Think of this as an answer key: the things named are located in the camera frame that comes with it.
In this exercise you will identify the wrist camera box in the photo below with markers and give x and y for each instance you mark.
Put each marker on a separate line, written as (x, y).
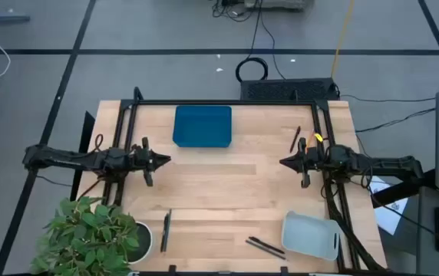
(313, 154)
(136, 154)

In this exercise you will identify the black computer case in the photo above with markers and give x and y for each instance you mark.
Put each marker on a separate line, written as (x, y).
(288, 89)

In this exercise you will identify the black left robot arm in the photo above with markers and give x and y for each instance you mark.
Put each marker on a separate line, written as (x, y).
(62, 159)

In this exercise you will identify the black aluminium table frame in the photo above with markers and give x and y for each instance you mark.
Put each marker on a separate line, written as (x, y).
(223, 102)

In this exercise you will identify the blue plastic bin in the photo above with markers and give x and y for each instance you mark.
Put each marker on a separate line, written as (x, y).
(202, 126)

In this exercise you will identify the black table clamp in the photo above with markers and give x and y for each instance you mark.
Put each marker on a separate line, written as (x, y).
(138, 94)
(172, 269)
(284, 270)

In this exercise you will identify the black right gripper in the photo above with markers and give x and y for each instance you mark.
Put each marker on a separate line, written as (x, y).
(304, 168)

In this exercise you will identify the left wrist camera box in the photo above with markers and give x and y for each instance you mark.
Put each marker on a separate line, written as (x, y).
(136, 154)

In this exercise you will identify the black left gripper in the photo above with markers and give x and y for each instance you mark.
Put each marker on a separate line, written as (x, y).
(147, 168)

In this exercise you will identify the white paper sheet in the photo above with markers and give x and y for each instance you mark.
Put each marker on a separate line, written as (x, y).
(390, 209)

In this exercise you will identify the green leafy plant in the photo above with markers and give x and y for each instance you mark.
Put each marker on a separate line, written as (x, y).
(85, 237)

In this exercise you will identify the black pen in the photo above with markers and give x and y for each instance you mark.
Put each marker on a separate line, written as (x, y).
(164, 232)
(267, 244)
(295, 138)

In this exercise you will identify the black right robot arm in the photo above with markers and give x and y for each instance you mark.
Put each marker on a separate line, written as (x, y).
(380, 165)

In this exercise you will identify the white plant pot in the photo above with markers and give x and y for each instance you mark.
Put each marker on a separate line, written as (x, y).
(145, 241)

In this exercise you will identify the light grey plastic bin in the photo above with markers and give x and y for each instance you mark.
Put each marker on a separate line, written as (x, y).
(311, 235)

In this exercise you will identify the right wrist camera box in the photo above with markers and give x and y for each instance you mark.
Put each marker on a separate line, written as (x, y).
(313, 154)

